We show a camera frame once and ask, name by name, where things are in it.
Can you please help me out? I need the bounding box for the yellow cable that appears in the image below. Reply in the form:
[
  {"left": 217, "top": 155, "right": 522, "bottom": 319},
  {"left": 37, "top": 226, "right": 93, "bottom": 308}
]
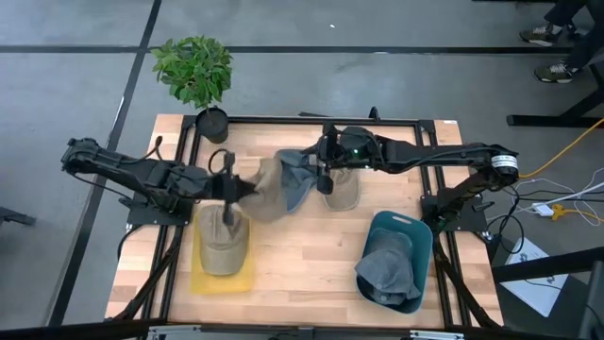
[{"left": 518, "top": 117, "right": 604, "bottom": 179}]

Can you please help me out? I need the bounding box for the black metal bar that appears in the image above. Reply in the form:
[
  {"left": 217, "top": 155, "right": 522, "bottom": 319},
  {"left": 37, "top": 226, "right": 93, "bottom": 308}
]
[{"left": 492, "top": 245, "right": 604, "bottom": 284}]

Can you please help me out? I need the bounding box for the black desk base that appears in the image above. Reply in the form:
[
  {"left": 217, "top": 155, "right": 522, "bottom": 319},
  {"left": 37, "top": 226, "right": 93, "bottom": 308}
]
[{"left": 506, "top": 60, "right": 604, "bottom": 129}]

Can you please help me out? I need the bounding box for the silver metal bracket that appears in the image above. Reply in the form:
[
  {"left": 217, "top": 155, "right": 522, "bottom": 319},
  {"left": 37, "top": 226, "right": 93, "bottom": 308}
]
[
  {"left": 409, "top": 329, "right": 466, "bottom": 340},
  {"left": 145, "top": 324, "right": 203, "bottom": 340}
]

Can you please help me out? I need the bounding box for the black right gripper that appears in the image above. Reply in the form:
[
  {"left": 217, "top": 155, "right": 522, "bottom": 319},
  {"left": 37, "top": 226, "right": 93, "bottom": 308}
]
[{"left": 306, "top": 122, "right": 382, "bottom": 196}]

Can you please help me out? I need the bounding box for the black post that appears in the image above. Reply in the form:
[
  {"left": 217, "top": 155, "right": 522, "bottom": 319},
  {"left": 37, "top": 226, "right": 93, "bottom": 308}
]
[{"left": 578, "top": 273, "right": 604, "bottom": 340}]

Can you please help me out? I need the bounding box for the white power adapter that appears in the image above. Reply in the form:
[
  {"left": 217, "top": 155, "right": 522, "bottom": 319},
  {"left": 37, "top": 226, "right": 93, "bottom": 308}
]
[{"left": 530, "top": 201, "right": 556, "bottom": 218}]

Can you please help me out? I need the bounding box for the green plant in black pot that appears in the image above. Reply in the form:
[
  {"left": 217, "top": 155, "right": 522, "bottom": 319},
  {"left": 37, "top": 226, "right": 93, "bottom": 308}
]
[{"left": 149, "top": 35, "right": 234, "bottom": 145}]

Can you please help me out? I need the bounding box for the white cable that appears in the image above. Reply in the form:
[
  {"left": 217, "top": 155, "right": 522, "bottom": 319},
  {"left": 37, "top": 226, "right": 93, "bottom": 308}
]
[{"left": 546, "top": 181, "right": 604, "bottom": 205}]

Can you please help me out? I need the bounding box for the black floor stand foot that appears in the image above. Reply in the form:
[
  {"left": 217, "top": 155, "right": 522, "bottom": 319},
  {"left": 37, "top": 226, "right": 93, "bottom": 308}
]
[{"left": 0, "top": 206, "right": 38, "bottom": 228}]

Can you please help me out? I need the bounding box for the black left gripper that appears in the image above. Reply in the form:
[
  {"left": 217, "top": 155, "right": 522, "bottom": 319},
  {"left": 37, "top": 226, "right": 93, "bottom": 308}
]
[{"left": 188, "top": 151, "right": 260, "bottom": 227}]

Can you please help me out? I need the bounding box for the beige baseball cap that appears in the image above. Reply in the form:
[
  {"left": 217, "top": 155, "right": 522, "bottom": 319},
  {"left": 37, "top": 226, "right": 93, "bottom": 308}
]
[
  {"left": 238, "top": 157, "right": 290, "bottom": 224},
  {"left": 197, "top": 203, "right": 251, "bottom": 278},
  {"left": 322, "top": 167, "right": 362, "bottom": 213}
]

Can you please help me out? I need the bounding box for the grey baseball cap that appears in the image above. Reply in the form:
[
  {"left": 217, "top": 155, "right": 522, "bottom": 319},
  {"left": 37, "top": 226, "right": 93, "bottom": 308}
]
[
  {"left": 275, "top": 148, "right": 322, "bottom": 213},
  {"left": 354, "top": 229, "right": 423, "bottom": 306}
]

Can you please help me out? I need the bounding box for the person's leg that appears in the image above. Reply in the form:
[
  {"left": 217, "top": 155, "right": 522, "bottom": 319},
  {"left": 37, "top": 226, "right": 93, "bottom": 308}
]
[
  {"left": 563, "top": 23, "right": 604, "bottom": 70},
  {"left": 542, "top": 0, "right": 591, "bottom": 27}
]

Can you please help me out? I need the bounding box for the white paper sheet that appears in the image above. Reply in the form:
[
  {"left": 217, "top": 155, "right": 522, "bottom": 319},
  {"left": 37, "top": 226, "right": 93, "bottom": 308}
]
[{"left": 499, "top": 235, "right": 575, "bottom": 318}]

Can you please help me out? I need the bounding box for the yellow plastic bin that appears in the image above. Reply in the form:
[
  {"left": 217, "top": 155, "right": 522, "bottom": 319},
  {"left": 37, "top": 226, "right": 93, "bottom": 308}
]
[{"left": 189, "top": 207, "right": 256, "bottom": 297}]

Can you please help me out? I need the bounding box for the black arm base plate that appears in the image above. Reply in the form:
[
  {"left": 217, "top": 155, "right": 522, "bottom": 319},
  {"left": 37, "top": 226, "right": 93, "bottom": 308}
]
[
  {"left": 118, "top": 196, "right": 193, "bottom": 227},
  {"left": 421, "top": 193, "right": 490, "bottom": 232}
]

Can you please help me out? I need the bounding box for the black crossbeam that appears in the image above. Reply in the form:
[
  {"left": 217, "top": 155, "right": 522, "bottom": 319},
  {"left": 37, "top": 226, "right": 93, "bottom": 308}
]
[{"left": 0, "top": 316, "right": 604, "bottom": 340}]

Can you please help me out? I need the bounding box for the person's shoe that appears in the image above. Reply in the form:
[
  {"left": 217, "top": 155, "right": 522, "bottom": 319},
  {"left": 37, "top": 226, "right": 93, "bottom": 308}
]
[
  {"left": 532, "top": 61, "right": 579, "bottom": 85},
  {"left": 517, "top": 22, "right": 562, "bottom": 47}
]

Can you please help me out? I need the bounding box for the teal plastic bin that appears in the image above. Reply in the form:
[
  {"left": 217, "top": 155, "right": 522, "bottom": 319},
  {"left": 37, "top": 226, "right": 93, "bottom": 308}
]
[{"left": 354, "top": 210, "right": 434, "bottom": 315}]

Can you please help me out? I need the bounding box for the yellow cable connector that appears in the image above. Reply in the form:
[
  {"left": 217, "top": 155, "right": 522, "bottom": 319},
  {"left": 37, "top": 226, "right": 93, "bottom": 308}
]
[{"left": 549, "top": 202, "right": 604, "bottom": 226}]

